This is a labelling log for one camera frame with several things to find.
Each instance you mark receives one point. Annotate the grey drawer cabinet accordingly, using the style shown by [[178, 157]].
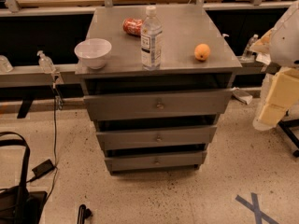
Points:
[[184, 27]]

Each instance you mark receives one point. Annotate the clear sanitizer pump bottle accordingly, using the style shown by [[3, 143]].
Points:
[[45, 63]]

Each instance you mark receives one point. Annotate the grey top drawer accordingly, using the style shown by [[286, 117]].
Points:
[[149, 105]]

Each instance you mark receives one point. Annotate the grey drawer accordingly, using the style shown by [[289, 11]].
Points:
[[149, 105], [153, 161], [161, 137]]

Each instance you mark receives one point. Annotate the clear container at left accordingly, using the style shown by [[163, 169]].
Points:
[[5, 65]]

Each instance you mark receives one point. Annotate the black bag with strap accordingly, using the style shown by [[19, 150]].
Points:
[[17, 204]]

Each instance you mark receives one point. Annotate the small box on floor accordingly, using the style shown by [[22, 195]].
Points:
[[242, 96]]

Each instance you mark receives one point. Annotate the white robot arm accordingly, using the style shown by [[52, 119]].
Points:
[[281, 90]]

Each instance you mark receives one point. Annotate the small background water bottle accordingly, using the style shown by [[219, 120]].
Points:
[[247, 53]]

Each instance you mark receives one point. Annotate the grey bottom drawer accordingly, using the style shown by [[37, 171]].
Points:
[[153, 161]]

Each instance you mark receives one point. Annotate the black power adapter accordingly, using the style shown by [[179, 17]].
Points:
[[43, 168]]

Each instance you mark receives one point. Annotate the long grey shelf rail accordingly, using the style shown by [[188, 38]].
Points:
[[27, 76]]

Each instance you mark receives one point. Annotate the red soda can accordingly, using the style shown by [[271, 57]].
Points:
[[132, 26]]

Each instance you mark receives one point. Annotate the white bowl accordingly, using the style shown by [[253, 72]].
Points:
[[93, 53]]

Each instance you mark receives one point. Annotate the clear water bottle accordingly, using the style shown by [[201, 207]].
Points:
[[151, 40]]

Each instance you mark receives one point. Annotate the orange fruit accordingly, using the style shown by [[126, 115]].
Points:
[[202, 52]]

